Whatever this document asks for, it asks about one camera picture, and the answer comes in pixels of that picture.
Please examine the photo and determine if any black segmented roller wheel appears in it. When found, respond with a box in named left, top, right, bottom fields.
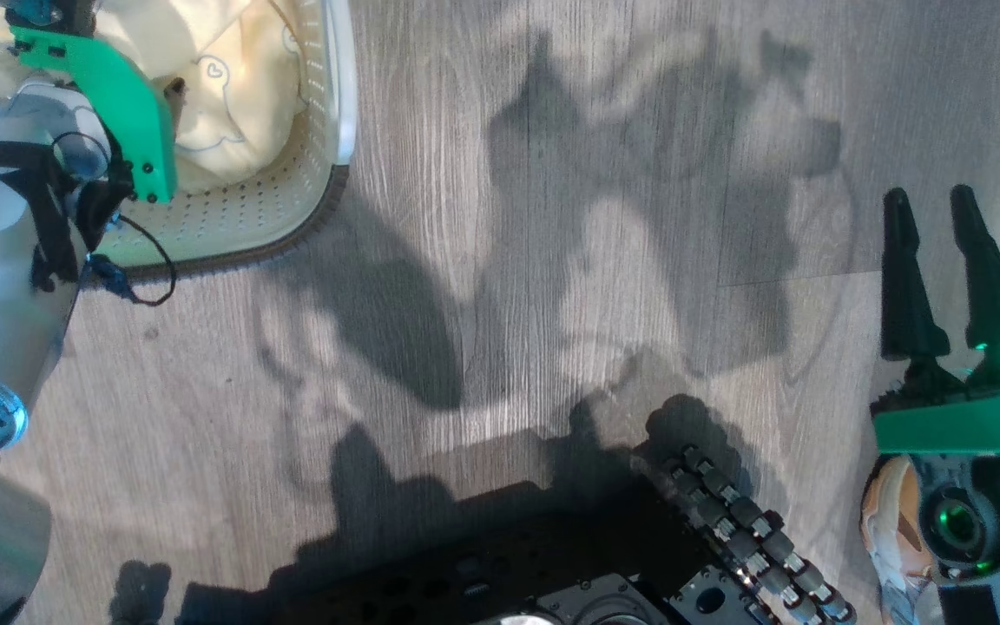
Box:
left=660, top=444, right=859, bottom=625

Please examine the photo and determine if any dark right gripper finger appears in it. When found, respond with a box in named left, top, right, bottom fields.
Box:
left=950, top=185, right=1000, bottom=351
left=880, top=188, right=951, bottom=362

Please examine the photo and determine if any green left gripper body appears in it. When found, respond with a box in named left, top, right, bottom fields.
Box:
left=10, top=24, right=179, bottom=206

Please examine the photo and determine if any cream perforated laundry basket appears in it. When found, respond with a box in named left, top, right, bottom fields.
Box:
left=0, top=0, right=358, bottom=281

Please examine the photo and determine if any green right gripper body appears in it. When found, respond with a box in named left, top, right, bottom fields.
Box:
left=869, top=339, right=1000, bottom=457

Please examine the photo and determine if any black cable with blue plug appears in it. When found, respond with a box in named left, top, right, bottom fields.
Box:
left=88, top=213, right=179, bottom=308

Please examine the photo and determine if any cream yellow printed garment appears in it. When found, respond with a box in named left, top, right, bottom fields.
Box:
left=88, top=0, right=306, bottom=188

